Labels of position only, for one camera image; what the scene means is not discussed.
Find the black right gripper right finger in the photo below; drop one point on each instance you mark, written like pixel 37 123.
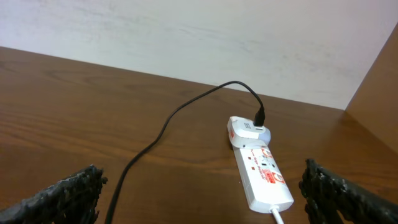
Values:
pixel 333 199

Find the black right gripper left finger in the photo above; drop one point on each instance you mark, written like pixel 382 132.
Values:
pixel 71 200

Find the white power strip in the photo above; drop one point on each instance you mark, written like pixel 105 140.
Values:
pixel 263 183

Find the white USB charger adapter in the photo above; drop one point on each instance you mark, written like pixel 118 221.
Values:
pixel 244 135

